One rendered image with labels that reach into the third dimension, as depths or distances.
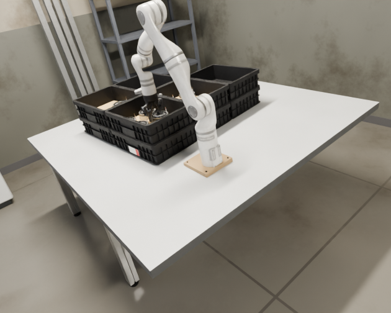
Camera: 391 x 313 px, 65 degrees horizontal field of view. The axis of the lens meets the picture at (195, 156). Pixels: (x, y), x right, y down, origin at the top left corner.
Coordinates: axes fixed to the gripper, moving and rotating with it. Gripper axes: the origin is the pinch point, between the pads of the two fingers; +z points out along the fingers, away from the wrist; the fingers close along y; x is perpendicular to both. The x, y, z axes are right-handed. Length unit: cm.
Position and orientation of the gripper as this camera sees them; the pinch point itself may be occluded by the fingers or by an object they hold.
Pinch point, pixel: (155, 117)
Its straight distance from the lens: 171.7
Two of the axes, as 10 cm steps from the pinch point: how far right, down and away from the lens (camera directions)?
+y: 6.5, -4.7, 6.0
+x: -7.5, -2.4, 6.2
